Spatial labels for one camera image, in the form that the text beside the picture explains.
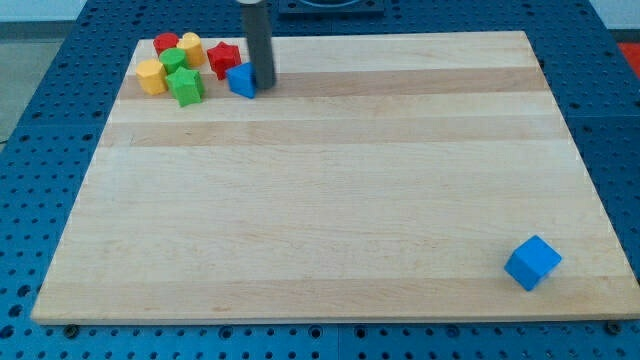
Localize blue cube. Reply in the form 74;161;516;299
504;235;562;291

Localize wooden board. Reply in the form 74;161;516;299
31;31;639;325

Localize blue triangular block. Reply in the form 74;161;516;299
226;62;256;99

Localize red star block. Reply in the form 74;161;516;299
206;41;241;80

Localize green star block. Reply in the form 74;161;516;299
166;67;205;107

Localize yellow heart block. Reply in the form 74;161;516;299
176;32;206;68

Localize green cylinder block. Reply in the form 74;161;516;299
159;48;189;74

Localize yellow hexagon block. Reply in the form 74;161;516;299
135;59;168;95

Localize red cylinder block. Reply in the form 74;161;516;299
153;32;179;56

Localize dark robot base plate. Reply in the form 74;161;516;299
277;0;386;15

